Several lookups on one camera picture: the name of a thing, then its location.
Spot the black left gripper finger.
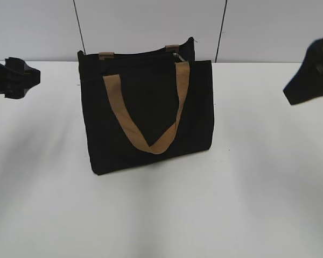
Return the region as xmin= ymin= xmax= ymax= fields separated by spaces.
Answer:
xmin=5 ymin=57 xmax=40 ymax=81
xmin=4 ymin=78 xmax=39 ymax=99

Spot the silver zipper pull with ring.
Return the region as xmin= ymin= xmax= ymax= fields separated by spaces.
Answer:
xmin=173 ymin=53 xmax=187 ymax=63

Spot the black canvas tote bag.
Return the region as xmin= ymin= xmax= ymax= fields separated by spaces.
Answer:
xmin=78 ymin=38 xmax=214 ymax=175

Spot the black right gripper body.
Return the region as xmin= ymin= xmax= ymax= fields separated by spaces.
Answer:
xmin=283 ymin=37 xmax=323 ymax=105

